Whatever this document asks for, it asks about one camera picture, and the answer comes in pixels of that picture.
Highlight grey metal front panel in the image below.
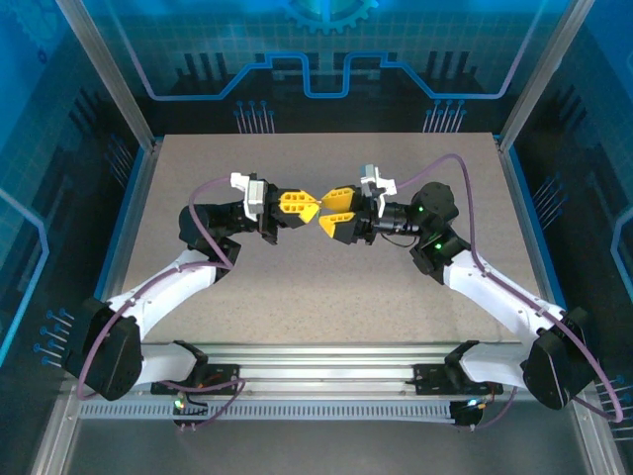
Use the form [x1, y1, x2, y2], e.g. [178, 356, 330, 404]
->
[63, 418, 594, 475]

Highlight aluminium table side rail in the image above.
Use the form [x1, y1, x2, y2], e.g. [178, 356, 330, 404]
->
[91, 138, 164, 306]
[496, 136, 585, 361]

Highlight grey slotted cable duct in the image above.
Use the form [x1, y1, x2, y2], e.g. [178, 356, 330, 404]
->
[78, 399, 459, 423]

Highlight aluminium frame post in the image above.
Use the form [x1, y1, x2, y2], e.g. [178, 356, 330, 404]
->
[53, 0, 164, 152]
[497, 0, 599, 152]

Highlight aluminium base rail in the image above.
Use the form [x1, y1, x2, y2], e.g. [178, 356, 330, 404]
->
[68, 340, 594, 403]

